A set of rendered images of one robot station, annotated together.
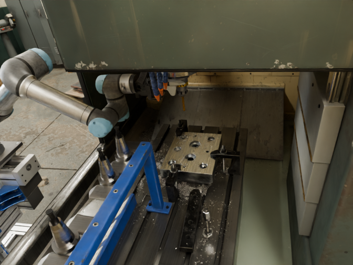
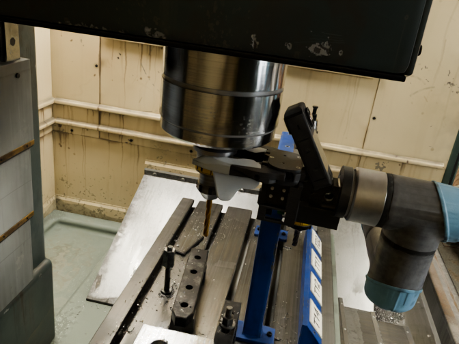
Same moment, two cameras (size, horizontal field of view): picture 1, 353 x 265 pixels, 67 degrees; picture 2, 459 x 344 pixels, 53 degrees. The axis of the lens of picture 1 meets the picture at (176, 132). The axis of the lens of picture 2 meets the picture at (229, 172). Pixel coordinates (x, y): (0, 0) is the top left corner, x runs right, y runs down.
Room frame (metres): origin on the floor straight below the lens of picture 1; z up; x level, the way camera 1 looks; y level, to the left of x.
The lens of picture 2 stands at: (1.50, -0.15, 1.61)
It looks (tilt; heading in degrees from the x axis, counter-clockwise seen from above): 23 degrees down; 167
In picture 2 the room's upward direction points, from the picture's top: 7 degrees clockwise
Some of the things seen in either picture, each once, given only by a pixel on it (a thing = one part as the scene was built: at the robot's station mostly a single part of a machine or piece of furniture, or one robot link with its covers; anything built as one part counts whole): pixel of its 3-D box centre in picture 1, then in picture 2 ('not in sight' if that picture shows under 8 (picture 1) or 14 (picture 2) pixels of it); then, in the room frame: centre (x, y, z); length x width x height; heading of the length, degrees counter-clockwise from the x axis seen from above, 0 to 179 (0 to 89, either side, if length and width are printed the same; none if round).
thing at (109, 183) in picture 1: (109, 179); not in sight; (0.62, 0.22, 1.21); 0.06 x 0.06 x 0.03
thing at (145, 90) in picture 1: (149, 85); (302, 188); (0.95, 0.08, 1.35); 0.12 x 0.08 x 0.09; 70
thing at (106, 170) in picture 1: (105, 167); not in sight; (0.62, 0.22, 1.26); 0.04 x 0.04 x 0.07
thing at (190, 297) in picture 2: (191, 221); (190, 290); (0.64, -0.01, 0.93); 0.26 x 0.05 x 0.06; 165
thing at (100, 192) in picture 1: (100, 192); not in sight; (0.57, 0.24, 1.21); 0.07 x 0.05 x 0.01; 70
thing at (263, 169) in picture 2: not in sight; (261, 170); (0.96, 0.02, 1.38); 0.09 x 0.05 x 0.02; 84
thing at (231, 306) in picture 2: (174, 178); (225, 336); (0.83, 0.03, 0.97); 0.13 x 0.03 x 0.15; 160
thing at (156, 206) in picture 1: (153, 181); (261, 278); (0.75, 0.11, 1.05); 0.10 x 0.05 x 0.30; 70
